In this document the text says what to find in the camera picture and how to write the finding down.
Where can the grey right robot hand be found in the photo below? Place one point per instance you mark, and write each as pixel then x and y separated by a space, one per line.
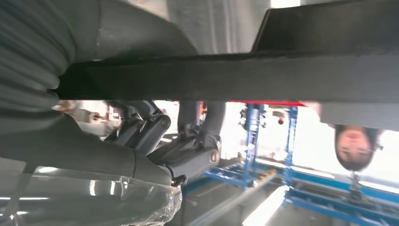
pixel 93 149

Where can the person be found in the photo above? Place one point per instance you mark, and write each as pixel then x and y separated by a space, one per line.
pixel 355 146

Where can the blue metal shelf rack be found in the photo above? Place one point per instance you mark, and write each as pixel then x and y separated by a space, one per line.
pixel 290 140

